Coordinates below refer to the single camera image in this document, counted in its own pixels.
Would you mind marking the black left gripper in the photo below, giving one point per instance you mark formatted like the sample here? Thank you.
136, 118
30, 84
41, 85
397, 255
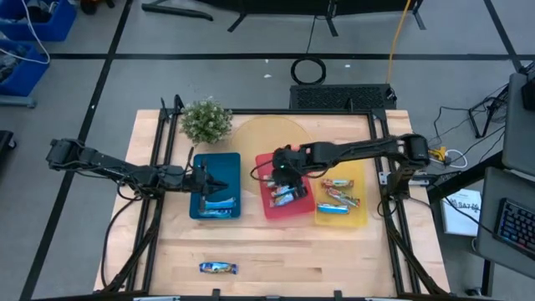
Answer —
195, 182

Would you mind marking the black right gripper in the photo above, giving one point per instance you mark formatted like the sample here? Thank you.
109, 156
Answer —
292, 163

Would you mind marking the red green granola bar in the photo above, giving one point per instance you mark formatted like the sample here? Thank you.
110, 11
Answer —
342, 197
336, 183

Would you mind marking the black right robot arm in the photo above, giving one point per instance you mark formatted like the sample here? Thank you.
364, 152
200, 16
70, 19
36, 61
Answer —
355, 151

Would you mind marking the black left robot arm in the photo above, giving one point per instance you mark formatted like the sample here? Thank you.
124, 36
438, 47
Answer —
104, 163

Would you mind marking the blue plastic tray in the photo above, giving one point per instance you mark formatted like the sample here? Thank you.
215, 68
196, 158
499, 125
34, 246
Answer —
227, 167

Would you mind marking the red plastic tray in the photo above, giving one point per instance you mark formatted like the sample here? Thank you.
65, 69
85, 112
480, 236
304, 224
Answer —
288, 211

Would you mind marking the small green potted plant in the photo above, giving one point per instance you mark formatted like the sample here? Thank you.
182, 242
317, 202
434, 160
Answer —
207, 121

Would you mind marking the yellow plastic tray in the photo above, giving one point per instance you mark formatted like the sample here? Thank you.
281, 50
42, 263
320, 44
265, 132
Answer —
359, 217

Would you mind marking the black perforated computer case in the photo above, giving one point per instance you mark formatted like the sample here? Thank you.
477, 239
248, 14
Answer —
342, 97

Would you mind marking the yellow power plug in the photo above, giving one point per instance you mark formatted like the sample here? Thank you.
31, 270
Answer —
438, 154

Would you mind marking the white paper booklet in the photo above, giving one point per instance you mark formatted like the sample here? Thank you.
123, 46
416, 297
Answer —
460, 217

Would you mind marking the black stand foot bar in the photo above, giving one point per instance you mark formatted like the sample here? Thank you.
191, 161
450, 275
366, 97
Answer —
175, 11

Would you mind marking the black board with legs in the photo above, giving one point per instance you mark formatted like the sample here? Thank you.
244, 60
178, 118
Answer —
292, 6

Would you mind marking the black tripod stand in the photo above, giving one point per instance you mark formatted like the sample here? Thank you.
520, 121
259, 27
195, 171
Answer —
480, 121

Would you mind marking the grey keyboard desk top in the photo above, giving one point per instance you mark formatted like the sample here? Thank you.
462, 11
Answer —
487, 234

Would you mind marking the grey bin platform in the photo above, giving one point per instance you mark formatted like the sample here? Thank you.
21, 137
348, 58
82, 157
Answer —
16, 101

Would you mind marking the blue plastic storage bin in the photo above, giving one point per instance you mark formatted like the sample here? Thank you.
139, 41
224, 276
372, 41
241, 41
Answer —
54, 29
29, 71

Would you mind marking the backlit black keyboard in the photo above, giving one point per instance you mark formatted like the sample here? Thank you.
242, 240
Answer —
518, 226

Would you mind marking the black device on desk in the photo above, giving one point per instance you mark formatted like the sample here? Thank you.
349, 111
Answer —
528, 92

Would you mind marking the black aluminium table frame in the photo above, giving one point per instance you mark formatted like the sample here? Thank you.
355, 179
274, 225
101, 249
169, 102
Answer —
292, 112

